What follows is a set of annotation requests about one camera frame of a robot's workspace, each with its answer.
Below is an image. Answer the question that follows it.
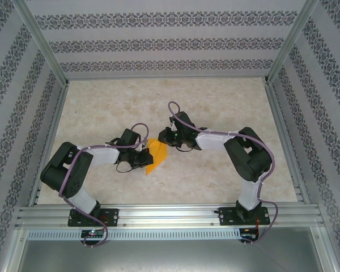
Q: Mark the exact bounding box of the orange cloth piece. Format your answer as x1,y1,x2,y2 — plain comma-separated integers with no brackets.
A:
145,138,169,176

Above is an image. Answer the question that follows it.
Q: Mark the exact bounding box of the small controller board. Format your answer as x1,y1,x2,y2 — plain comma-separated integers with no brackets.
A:
81,229,104,239
241,228,260,241

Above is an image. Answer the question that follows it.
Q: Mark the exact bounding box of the grey metal shelf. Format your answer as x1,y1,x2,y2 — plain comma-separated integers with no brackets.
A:
15,240,329,272

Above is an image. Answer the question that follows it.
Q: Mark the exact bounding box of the long aluminium mounting rail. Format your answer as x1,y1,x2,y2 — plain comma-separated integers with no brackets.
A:
15,205,326,230

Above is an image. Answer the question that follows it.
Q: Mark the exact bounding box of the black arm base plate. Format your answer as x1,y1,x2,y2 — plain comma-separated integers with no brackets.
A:
218,206,270,227
67,209,120,228

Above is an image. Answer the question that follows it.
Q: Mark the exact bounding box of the slotted grey cable duct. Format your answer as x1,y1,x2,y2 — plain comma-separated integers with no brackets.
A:
27,228,242,241

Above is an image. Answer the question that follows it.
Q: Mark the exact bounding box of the aluminium side rail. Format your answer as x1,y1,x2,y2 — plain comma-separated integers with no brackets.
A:
27,82,70,207
263,80,312,205

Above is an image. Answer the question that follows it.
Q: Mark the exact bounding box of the purple cable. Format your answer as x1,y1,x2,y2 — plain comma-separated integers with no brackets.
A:
58,122,151,249
167,101,279,247

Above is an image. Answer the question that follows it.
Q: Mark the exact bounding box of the slanted aluminium frame post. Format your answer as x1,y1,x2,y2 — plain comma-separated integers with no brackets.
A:
265,0,320,85
13,0,69,85

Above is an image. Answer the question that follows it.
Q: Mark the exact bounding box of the aluminium corner post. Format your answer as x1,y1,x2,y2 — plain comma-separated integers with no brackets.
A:
0,228,29,272
310,226,340,272

